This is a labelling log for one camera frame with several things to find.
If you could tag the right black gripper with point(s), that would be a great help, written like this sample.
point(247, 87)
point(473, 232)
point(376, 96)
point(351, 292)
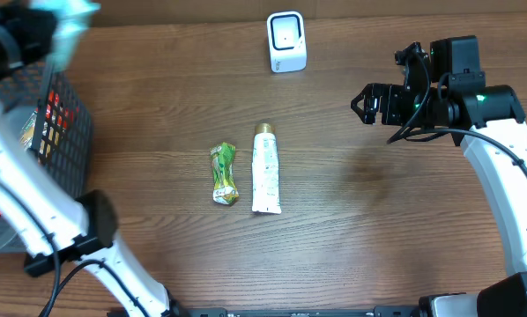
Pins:
point(389, 97)

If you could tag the white tube gold cap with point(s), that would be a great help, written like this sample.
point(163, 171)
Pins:
point(265, 171)

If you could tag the green snack packet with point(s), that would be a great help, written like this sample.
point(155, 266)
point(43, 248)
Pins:
point(224, 189)

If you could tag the teal snack packet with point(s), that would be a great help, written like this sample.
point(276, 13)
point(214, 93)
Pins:
point(74, 18)

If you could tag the orange spaghetti package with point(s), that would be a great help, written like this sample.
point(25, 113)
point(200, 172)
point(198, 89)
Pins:
point(57, 118)

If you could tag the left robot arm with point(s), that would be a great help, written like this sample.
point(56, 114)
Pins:
point(25, 38)

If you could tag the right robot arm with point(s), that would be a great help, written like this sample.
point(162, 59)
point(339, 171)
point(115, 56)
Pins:
point(445, 93)

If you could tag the white barcode scanner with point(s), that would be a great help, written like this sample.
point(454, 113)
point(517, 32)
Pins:
point(287, 41)

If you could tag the grey plastic shopping basket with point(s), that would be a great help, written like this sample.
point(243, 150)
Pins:
point(47, 141)

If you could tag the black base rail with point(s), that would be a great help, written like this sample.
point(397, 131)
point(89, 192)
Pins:
point(303, 312)

